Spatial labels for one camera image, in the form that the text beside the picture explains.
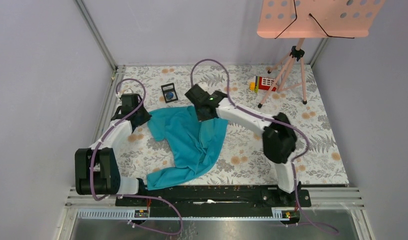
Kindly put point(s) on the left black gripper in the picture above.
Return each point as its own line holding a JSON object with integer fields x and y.
{"x": 146, "y": 116}

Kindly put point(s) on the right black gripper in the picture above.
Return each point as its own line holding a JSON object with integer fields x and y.
{"x": 202, "y": 117}

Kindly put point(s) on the blue round brooch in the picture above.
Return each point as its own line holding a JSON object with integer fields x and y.
{"x": 169, "y": 96}

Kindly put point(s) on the teal t-shirt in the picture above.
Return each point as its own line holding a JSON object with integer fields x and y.
{"x": 195, "y": 145}

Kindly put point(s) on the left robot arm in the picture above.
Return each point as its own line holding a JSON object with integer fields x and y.
{"x": 96, "y": 166}

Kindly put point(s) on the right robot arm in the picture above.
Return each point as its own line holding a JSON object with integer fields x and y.
{"x": 278, "y": 138}

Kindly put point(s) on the black brooch display box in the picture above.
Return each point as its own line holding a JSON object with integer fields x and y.
{"x": 170, "y": 87}

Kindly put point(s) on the red toy block house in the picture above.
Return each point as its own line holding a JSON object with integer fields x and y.
{"x": 260, "y": 83}

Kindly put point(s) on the pink music stand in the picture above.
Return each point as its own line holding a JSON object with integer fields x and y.
{"x": 305, "y": 19}

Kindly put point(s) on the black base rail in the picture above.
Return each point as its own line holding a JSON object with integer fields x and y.
{"x": 207, "y": 201}

